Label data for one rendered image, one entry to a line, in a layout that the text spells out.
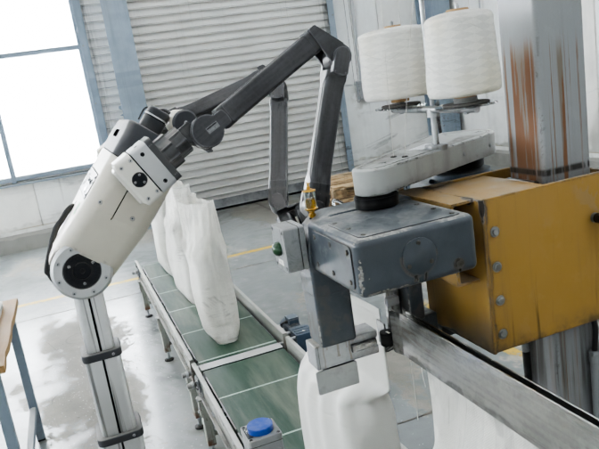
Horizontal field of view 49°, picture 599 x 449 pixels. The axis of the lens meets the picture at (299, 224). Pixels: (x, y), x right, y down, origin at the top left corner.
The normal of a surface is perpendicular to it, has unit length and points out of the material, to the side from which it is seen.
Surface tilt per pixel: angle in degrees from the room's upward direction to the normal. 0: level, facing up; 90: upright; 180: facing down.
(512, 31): 90
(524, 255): 90
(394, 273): 90
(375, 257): 90
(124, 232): 115
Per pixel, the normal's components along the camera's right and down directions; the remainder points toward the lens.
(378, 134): 0.36, 0.18
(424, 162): 0.70, 0.06
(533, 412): -0.93, 0.22
